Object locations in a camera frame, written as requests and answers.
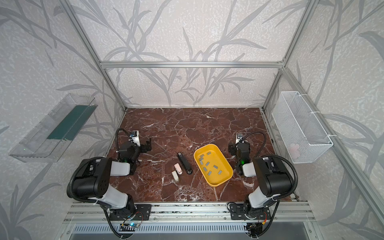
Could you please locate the pink mini stapler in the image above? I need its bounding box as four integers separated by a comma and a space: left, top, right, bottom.
174, 163, 183, 175

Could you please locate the black stapler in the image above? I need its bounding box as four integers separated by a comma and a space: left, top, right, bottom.
177, 152, 193, 175

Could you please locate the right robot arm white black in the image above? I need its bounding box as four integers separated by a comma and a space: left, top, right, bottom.
227, 132, 298, 225

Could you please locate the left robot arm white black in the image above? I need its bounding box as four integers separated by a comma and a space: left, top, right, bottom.
67, 128, 152, 222

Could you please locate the yellow plastic tray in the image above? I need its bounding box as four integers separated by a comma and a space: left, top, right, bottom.
194, 144, 234, 188

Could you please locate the pink object in basket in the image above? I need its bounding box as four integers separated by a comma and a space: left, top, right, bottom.
289, 144, 301, 160

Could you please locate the left circuit board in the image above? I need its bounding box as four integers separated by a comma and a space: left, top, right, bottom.
119, 223, 141, 232

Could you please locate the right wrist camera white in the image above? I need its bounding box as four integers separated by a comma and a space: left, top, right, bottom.
236, 133, 243, 145

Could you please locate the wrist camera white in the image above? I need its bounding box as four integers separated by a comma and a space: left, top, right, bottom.
236, 133, 243, 145
130, 131, 141, 147

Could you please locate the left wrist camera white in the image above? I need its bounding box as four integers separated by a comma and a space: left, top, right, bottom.
130, 131, 141, 147

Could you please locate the white wire mesh basket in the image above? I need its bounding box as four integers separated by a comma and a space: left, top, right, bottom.
272, 91, 334, 164

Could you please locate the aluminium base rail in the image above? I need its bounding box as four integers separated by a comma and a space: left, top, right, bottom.
63, 202, 316, 224

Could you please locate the clear acrylic wall shelf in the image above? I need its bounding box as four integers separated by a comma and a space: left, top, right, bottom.
9, 94, 98, 163

